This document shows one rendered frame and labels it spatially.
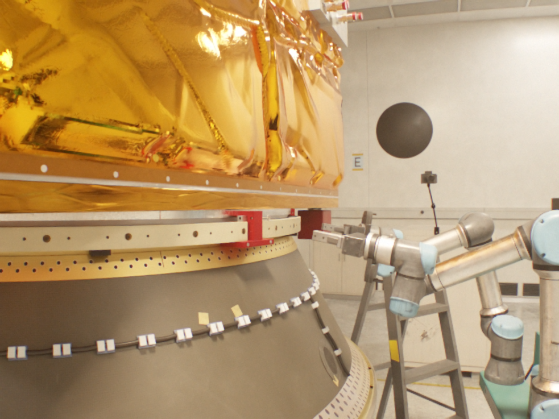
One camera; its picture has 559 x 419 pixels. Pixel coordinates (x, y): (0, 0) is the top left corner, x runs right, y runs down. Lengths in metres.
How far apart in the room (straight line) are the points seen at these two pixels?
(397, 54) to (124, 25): 8.31
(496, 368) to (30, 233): 1.56
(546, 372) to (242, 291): 0.74
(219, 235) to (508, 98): 8.00
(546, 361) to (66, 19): 1.16
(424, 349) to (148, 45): 4.21
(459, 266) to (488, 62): 7.79
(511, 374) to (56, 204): 1.57
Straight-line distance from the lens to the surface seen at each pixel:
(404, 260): 1.12
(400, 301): 1.14
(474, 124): 8.58
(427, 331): 4.61
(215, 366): 0.96
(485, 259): 1.22
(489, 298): 1.85
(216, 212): 1.06
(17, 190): 0.67
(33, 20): 0.68
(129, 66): 0.78
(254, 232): 1.07
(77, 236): 0.89
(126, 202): 0.83
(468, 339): 4.63
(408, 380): 2.25
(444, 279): 1.23
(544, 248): 1.05
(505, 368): 1.77
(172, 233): 0.94
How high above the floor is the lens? 1.75
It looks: 1 degrees down
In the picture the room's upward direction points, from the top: straight up
